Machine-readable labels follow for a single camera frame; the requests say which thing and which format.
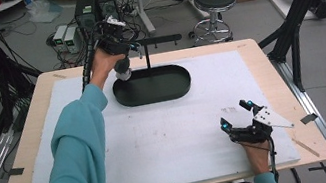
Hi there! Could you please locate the tangle of floor cables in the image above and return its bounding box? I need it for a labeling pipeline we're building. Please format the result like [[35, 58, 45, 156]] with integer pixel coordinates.
[[39, 0, 147, 73]]

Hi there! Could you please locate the beige tape strip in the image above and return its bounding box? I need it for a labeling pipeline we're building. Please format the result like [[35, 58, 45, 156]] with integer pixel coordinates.
[[51, 71, 68, 81]]

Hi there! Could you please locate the white foam board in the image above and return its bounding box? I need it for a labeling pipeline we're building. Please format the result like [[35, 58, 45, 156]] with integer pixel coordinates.
[[4, 40, 304, 183]]

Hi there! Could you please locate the clear plastic bag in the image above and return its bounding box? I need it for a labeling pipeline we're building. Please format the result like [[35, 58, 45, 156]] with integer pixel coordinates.
[[24, 0, 65, 27]]

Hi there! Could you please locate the black computer tower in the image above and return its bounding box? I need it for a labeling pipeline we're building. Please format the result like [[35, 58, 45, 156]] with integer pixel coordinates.
[[71, 0, 107, 52], [97, 0, 122, 24]]

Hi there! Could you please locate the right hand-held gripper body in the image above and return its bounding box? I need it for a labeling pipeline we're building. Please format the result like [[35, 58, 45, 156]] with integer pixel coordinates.
[[226, 101, 297, 148]]

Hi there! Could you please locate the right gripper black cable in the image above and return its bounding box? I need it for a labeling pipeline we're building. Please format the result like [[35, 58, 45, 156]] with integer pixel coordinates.
[[265, 135, 284, 183]]

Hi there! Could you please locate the person's right hand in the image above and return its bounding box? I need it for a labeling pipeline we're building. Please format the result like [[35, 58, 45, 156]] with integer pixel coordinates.
[[240, 137, 274, 170]]

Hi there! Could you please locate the black pink plush toy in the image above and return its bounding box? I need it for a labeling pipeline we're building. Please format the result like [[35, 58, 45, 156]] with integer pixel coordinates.
[[112, 56, 134, 83]]

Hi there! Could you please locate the black tape piece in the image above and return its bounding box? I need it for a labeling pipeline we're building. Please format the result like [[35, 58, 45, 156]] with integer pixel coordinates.
[[0, 166, 26, 179], [299, 112, 321, 126]]

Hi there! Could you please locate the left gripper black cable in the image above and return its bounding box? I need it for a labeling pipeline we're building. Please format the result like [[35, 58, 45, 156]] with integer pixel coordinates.
[[70, 20, 117, 93]]

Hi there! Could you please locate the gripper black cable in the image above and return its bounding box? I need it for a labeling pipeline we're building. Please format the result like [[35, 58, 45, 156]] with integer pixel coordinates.
[[265, 135, 284, 183], [70, 20, 117, 93]]

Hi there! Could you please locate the person's left hand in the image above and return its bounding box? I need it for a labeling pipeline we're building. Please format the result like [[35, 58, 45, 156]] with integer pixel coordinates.
[[84, 42, 132, 93]]

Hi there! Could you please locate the black hook stand with tray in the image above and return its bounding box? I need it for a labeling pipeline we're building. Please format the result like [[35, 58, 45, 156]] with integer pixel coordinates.
[[104, 31, 195, 111]]

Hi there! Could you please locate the black tape cross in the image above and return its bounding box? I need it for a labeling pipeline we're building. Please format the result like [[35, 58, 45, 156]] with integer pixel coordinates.
[[307, 160, 326, 180]]

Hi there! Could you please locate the thin wooden stick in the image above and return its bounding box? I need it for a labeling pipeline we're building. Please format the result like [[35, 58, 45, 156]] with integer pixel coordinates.
[[290, 132, 322, 163]]

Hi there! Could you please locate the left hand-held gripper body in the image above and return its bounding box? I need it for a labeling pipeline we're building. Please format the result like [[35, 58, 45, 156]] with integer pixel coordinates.
[[91, 13, 134, 60]]

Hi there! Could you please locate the white power supply unit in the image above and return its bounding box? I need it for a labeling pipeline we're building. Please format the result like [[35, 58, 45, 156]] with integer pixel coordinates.
[[50, 23, 73, 55], [61, 25, 84, 56]]

